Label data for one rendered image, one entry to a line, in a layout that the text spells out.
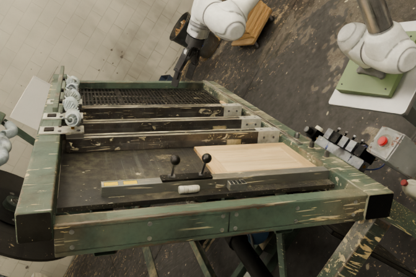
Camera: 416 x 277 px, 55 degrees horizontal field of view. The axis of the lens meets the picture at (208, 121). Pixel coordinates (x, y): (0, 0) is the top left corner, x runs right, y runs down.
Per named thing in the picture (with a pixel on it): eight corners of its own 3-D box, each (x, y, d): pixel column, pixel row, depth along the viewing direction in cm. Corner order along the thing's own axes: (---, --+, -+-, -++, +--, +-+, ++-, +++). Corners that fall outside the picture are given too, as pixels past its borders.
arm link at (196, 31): (186, 19, 157) (181, 33, 160) (206, 28, 155) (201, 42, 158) (195, 17, 165) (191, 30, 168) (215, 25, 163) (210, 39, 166)
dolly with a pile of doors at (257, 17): (280, 13, 502) (255, -6, 485) (259, 49, 498) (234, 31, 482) (255, 18, 558) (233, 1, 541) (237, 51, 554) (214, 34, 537)
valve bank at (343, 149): (403, 162, 184) (370, 139, 175) (385, 188, 186) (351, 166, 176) (338, 130, 230) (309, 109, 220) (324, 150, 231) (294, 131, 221)
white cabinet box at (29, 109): (168, 148, 586) (33, 76, 503) (148, 183, 581) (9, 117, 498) (156, 141, 641) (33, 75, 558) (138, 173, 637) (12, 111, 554)
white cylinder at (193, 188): (179, 195, 150) (200, 193, 153) (179, 188, 149) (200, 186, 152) (177, 191, 153) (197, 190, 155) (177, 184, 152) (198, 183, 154)
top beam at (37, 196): (54, 241, 117) (52, 210, 114) (16, 245, 114) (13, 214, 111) (67, 86, 318) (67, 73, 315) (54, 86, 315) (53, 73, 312)
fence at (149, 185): (328, 178, 174) (329, 170, 173) (101, 197, 145) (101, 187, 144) (321, 174, 178) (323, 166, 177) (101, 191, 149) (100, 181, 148)
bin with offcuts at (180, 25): (226, 33, 623) (192, 9, 596) (210, 62, 619) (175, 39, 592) (212, 35, 670) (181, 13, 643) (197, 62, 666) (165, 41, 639)
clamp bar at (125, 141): (280, 144, 214) (285, 100, 207) (39, 156, 178) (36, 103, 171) (272, 138, 223) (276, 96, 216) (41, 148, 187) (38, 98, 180)
